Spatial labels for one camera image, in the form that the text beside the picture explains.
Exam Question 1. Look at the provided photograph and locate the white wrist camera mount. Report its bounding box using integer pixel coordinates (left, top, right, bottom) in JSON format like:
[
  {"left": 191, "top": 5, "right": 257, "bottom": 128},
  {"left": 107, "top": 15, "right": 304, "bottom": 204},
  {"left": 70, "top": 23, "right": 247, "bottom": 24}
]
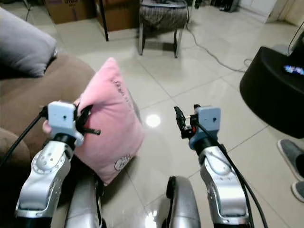
[
  {"left": 47, "top": 100, "right": 85, "bottom": 145},
  {"left": 189, "top": 105, "right": 222, "bottom": 151}
]

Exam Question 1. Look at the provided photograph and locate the tall brown cardboard box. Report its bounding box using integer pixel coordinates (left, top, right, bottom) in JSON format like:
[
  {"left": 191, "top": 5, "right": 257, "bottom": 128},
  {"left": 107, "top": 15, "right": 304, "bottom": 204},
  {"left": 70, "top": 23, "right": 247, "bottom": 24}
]
[{"left": 98, "top": 0, "right": 141, "bottom": 32}]

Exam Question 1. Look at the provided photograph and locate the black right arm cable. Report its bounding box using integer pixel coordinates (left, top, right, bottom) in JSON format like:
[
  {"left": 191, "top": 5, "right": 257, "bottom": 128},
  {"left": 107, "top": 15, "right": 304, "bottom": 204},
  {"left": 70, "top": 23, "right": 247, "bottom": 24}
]
[{"left": 193, "top": 121, "right": 270, "bottom": 228}]

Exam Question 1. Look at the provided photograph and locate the grey floor cable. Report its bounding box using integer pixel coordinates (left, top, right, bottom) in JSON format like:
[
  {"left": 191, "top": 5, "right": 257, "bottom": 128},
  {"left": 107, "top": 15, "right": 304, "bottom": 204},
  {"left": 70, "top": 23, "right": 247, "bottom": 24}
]
[{"left": 184, "top": 26, "right": 253, "bottom": 73}]

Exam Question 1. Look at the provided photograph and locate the black round side table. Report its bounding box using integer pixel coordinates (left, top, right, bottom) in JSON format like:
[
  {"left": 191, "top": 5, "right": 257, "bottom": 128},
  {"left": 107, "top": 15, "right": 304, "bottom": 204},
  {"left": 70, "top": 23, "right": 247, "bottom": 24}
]
[{"left": 239, "top": 46, "right": 304, "bottom": 140}]

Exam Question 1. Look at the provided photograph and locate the cardboard box with black print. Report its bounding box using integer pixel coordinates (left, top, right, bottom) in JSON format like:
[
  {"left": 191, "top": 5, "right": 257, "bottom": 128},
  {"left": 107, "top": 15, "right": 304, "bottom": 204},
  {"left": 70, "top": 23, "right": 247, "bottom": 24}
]
[{"left": 45, "top": 0, "right": 98, "bottom": 25}]

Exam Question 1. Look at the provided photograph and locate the pink pillow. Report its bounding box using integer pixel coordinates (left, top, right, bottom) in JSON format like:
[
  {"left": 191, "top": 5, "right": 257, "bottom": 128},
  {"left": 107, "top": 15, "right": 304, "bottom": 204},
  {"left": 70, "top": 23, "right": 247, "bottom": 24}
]
[{"left": 43, "top": 57, "right": 145, "bottom": 186}]

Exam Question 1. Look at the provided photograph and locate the grey slipper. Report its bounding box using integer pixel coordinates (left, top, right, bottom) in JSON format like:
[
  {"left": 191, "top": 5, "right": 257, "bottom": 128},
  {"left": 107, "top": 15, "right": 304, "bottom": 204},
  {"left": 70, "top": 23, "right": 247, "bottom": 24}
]
[
  {"left": 277, "top": 138, "right": 304, "bottom": 181},
  {"left": 291, "top": 181, "right": 304, "bottom": 203}
]

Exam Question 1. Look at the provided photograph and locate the silver robot right leg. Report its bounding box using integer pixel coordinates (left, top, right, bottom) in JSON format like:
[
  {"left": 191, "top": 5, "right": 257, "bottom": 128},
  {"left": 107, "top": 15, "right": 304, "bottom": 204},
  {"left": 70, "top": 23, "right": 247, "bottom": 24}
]
[{"left": 164, "top": 175, "right": 203, "bottom": 228}]

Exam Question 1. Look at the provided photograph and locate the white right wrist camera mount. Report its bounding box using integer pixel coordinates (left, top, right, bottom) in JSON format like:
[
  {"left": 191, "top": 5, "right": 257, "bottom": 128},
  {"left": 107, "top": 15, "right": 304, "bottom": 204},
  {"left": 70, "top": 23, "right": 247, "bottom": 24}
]
[{"left": 189, "top": 105, "right": 222, "bottom": 151}]

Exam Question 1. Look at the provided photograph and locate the silver robot left leg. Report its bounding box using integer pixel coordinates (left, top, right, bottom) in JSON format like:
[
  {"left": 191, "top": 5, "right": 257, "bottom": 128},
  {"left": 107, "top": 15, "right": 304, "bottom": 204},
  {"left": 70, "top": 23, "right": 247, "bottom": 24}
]
[{"left": 64, "top": 166, "right": 105, "bottom": 228}]

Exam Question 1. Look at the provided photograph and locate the grey pillow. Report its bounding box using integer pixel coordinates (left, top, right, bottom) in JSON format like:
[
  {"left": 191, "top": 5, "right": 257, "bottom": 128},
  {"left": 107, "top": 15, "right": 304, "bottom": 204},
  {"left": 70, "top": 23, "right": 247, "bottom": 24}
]
[{"left": 0, "top": 7, "right": 58, "bottom": 78}]

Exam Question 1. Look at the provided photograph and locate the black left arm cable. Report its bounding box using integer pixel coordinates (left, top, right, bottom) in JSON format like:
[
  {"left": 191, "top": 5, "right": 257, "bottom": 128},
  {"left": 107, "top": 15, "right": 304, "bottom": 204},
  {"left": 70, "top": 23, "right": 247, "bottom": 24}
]
[{"left": 0, "top": 106, "right": 49, "bottom": 167}]

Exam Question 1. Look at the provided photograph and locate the silver robot leg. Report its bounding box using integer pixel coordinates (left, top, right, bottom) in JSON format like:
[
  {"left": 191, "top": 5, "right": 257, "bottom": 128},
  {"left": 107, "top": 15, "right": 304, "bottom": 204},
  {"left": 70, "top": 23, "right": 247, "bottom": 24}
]
[
  {"left": 164, "top": 175, "right": 203, "bottom": 228},
  {"left": 64, "top": 166, "right": 105, "bottom": 228}
]

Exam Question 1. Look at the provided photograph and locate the patterned fabric metal chair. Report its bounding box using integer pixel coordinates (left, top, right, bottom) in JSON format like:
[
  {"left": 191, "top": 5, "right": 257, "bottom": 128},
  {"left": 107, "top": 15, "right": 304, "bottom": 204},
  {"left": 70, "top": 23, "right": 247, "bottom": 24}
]
[{"left": 138, "top": 0, "right": 190, "bottom": 59}]

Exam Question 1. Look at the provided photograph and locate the brown round velvet sofa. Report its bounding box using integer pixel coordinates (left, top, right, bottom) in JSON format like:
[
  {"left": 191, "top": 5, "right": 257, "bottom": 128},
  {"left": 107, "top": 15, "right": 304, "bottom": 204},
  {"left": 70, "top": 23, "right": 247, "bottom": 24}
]
[{"left": 0, "top": 52, "right": 96, "bottom": 190}]

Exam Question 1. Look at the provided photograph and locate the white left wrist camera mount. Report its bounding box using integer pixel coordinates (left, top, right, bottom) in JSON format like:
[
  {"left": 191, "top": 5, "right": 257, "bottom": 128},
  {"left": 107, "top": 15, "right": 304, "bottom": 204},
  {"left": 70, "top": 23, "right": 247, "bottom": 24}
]
[{"left": 47, "top": 100, "right": 85, "bottom": 145}]

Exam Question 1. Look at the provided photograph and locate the black upright pole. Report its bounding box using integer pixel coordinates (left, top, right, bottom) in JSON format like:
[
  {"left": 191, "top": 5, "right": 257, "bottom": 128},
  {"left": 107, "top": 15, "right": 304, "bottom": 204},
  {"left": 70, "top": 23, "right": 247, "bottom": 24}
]
[{"left": 97, "top": 0, "right": 110, "bottom": 42}]

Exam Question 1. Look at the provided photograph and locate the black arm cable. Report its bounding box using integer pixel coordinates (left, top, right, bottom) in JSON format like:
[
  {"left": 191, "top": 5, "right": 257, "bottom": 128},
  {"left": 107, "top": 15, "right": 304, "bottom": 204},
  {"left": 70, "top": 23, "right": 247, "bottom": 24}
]
[
  {"left": 193, "top": 121, "right": 270, "bottom": 228},
  {"left": 0, "top": 106, "right": 49, "bottom": 167}
]

